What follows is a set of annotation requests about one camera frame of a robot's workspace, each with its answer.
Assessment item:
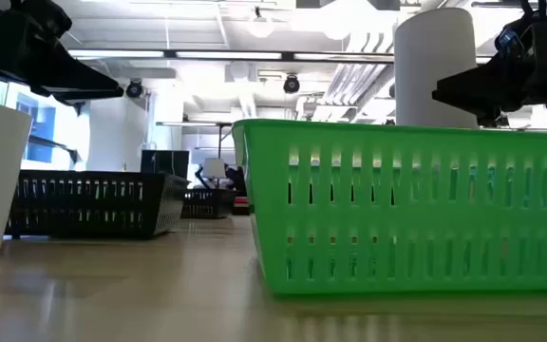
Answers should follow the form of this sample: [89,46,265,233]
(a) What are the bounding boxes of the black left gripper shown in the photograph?
[0,0,125,107]

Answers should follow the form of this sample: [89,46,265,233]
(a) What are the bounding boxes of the black computer monitor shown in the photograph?
[140,149,191,175]

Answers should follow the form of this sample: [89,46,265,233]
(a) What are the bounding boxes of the green plastic slotted basket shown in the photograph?
[232,118,547,296]

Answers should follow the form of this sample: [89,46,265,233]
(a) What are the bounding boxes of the red box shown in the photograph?
[232,196,251,217]

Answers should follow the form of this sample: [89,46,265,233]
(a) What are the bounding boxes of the black ceiling camera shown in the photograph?
[282,73,301,95]
[125,78,144,100]

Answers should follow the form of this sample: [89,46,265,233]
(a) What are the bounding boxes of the round white pendant lamp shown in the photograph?
[247,7,275,39]

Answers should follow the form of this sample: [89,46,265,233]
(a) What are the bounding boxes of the black plastic slotted basket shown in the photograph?
[180,188,239,220]
[5,169,190,240]

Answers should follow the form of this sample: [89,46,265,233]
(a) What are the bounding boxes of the white table lamp shade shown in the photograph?
[201,158,227,181]

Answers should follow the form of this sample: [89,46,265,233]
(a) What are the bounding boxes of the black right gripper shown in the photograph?
[431,0,547,128]

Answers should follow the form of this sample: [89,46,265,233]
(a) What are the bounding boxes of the tall white cylinder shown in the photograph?
[394,7,480,129]

